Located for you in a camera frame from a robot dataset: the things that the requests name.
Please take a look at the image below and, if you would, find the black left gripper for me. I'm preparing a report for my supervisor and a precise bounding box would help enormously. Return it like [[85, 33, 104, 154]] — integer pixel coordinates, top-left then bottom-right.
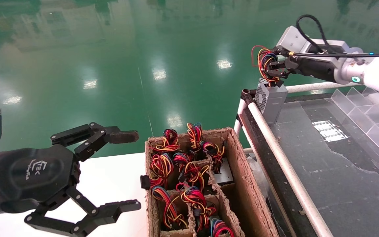
[[0, 122, 141, 237]]

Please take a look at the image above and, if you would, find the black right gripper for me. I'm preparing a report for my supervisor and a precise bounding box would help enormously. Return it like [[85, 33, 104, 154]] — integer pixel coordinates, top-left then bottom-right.
[[265, 47, 337, 83]]

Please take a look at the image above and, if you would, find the power supply with coloured wires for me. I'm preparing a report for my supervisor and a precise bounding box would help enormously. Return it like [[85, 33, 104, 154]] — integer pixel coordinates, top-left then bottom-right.
[[187, 123, 204, 151], [201, 141, 235, 185], [140, 153, 174, 190], [151, 186, 189, 230], [251, 45, 289, 124], [153, 128, 181, 154], [176, 184, 217, 231], [209, 217, 235, 237]]

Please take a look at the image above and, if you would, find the clear acrylic divider tray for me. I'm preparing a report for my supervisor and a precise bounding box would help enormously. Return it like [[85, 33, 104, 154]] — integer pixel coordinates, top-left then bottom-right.
[[330, 86, 379, 169]]

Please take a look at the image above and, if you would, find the brown cardboard divider box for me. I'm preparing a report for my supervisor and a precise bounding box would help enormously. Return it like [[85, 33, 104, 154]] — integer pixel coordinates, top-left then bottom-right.
[[145, 128, 280, 237]]

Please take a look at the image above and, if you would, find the black rack surface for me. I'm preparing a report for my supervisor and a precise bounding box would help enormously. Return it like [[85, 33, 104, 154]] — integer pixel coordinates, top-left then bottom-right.
[[242, 94, 379, 237]]

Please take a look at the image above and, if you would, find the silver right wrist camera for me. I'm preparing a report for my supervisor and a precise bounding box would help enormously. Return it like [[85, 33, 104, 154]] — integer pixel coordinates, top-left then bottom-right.
[[276, 26, 363, 57]]

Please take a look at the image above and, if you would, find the white pipe rack frame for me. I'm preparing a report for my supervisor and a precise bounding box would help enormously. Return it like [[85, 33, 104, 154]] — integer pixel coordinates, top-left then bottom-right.
[[234, 81, 379, 237]]

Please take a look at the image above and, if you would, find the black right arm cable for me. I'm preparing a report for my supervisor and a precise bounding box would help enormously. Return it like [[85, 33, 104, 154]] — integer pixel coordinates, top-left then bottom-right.
[[290, 14, 379, 58]]

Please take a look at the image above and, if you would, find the colourful wire harness bundle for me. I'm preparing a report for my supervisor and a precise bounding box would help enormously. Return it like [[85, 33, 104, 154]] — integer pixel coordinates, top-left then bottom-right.
[[173, 152, 210, 185]]

